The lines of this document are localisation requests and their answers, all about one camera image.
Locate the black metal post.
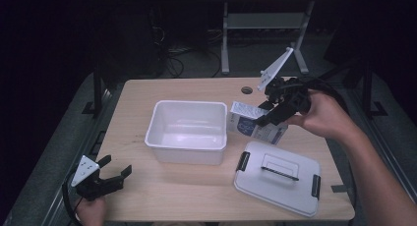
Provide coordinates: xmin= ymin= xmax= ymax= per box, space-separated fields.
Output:
xmin=361 ymin=60 xmax=388 ymax=118
xmin=82 ymin=63 xmax=104 ymax=118

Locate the white plastic storage box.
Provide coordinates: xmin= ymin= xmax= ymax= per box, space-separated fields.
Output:
xmin=144 ymin=99 xmax=228 ymax=166

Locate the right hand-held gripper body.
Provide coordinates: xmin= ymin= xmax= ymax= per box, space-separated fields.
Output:
xmin=256 ymin=47 xmax=313 ymax=117

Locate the grey metal table frame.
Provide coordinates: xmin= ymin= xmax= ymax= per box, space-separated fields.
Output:
xmin=219 ymin=0 xmax=316 ymax=76

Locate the person's right hand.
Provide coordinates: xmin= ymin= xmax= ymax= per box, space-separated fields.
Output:
xmin=284 ymin=89 xmax=362 ymax=143

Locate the person's left hand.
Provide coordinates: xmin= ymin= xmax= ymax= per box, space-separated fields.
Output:
xmin=76 ymin=197 xmax=107 ymax=226

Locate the white lid with black handle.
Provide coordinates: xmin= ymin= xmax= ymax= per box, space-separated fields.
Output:
xmin=233 ymin=141 xmax=323 ymax=218

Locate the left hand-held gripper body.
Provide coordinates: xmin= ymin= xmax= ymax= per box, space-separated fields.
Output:
xmin=70 ymin=154 xmax=126 ymax=201

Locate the white and blue carton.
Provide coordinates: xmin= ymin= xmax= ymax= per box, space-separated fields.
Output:
xmin=226 ymin=100 xmax=289 ymax=145

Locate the left hand-held gripper cable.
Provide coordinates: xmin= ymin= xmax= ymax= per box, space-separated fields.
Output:
xmin=61 ymin=175 xmax=83 ymax=226

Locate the aluminium floor rail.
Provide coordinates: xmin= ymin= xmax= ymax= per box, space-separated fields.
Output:
xmin=347 ymin=86 xmax=417 ymax=218
xmin=40 ymin=86 xmax=126 ymax=226

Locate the bundle of floor cables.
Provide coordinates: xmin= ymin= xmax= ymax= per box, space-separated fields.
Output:
xmin=149 ymin=9 xmax=224 ymax=79

